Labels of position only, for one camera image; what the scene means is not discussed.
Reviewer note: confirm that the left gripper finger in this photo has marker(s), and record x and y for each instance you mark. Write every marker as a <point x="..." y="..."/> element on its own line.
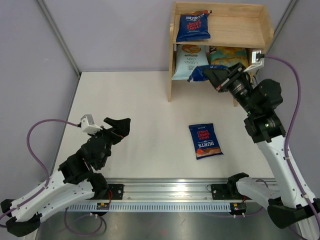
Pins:
<point x="122" y="127"/>
<point x="112" y="122"/>

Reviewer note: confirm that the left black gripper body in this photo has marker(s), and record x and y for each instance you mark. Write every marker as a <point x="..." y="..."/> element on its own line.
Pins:
<point x="111" y="137"/>

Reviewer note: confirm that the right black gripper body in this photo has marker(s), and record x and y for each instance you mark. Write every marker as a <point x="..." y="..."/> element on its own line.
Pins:
<point x="237" y="77"/>

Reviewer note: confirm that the blue Burts chips bag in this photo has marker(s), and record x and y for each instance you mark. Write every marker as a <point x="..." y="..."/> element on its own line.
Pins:
<point x="194" y="26"/>
<point x="204" y="140"/>
<point x="198" y="74"/>

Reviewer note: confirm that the large yellow kettle chips bag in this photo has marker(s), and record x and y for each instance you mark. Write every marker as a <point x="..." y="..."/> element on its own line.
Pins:
<point x="228" y="56"/>

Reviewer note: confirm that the light blue cassava chips bag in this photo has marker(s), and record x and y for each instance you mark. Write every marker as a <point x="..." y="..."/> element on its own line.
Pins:
<point x="188" y="57"/>

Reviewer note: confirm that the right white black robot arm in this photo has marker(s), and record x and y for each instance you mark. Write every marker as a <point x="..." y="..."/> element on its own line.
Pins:
<point x="293" y="201"/>

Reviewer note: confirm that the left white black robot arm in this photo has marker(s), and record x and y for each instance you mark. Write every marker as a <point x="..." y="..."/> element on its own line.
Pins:
<point x="76" y="179"/>

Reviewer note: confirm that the wooden two-tier shelf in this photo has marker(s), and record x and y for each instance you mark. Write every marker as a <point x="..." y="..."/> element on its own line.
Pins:
<point x="230" y="25"/>

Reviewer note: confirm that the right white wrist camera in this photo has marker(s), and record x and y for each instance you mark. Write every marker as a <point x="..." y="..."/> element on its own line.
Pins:
<point x="257" y="61"/>

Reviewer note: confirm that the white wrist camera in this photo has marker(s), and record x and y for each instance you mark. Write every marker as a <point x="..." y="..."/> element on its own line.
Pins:
<point x="88" y="125"/>
<point x="257" y="61"/>

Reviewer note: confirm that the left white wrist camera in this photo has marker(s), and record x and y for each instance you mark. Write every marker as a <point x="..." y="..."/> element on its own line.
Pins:
<point x="88" y="125"/>

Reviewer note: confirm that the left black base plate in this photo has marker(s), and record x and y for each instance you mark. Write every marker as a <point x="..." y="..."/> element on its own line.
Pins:
<point x="115" y="191"/>

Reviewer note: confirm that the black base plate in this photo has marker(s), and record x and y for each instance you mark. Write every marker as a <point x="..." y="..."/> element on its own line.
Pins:
<point x="115" y="191"/>
<point x="222" y="191"/>

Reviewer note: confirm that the white slotted cable duct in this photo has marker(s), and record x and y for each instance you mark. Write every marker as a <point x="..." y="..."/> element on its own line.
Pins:
<point x="153" y="207"/>

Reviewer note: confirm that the right aluminium frame post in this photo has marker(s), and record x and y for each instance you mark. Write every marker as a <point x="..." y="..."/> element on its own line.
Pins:
<point x="282" y="22"/>

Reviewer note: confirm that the aluminium frame post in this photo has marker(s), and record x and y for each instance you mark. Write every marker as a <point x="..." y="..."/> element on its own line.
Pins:
<point x="58" y="36"/>
<point x="282" y="22"/>

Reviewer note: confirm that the aluminium mounting rail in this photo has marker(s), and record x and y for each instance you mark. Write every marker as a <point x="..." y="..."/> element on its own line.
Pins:
<point x="144" y="190"/>

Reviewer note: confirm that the left aluminium frame post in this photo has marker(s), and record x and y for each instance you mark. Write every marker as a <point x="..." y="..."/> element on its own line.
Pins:
<point x="58" y="36"/>

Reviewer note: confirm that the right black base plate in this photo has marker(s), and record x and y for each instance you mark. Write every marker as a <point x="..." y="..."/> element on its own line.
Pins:
<point x="222" y="191"/>

